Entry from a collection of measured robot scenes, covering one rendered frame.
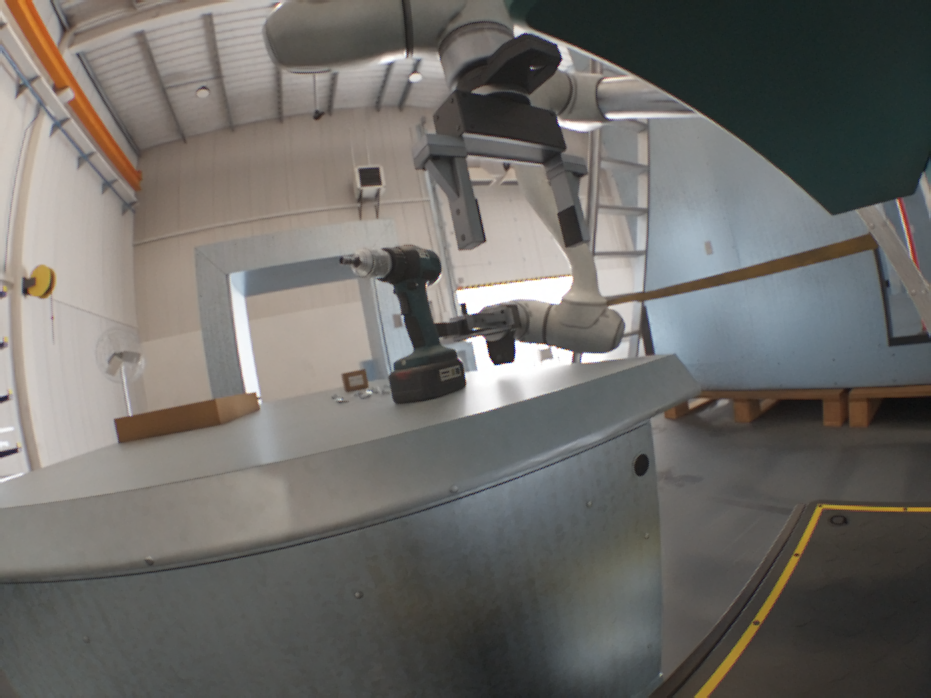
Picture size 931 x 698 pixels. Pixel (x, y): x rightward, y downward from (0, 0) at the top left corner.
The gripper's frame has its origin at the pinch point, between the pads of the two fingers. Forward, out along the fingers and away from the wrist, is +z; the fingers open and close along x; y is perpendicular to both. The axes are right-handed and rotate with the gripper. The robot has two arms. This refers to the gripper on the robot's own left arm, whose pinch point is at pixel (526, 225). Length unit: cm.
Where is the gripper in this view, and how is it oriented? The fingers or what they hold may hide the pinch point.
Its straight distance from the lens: 40.1
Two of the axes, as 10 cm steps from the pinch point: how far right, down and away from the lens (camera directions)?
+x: -8.4, 1.7, -5.1
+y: -5.0, 1.0, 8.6
